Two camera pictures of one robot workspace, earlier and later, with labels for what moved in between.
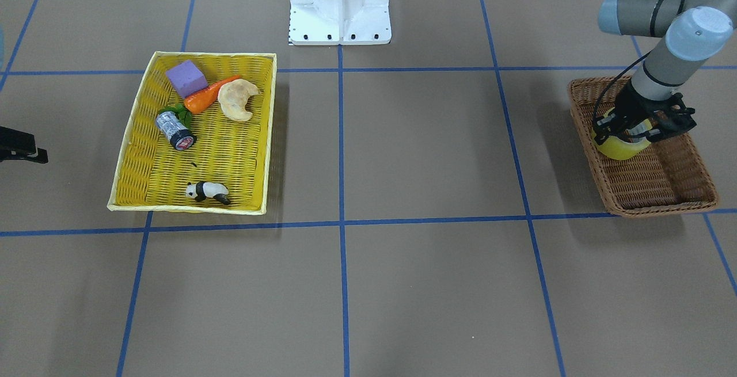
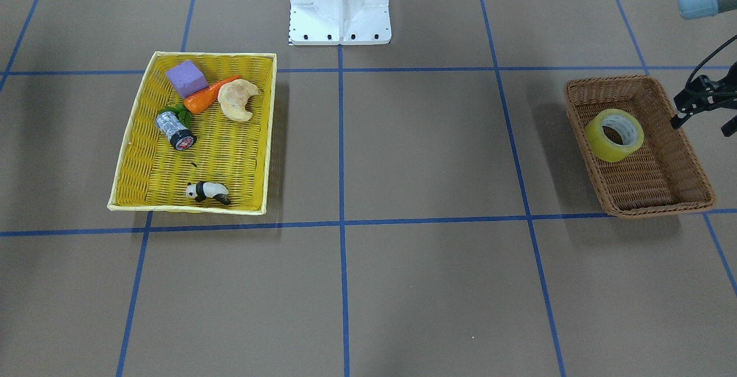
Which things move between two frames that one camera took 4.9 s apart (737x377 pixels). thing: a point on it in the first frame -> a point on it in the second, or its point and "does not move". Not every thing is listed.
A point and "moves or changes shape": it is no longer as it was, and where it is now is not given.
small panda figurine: [201, 190] does not move
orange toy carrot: [202, 99] does not move
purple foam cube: [187, 78] does not move
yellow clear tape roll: [621, 150] moves or changes shape
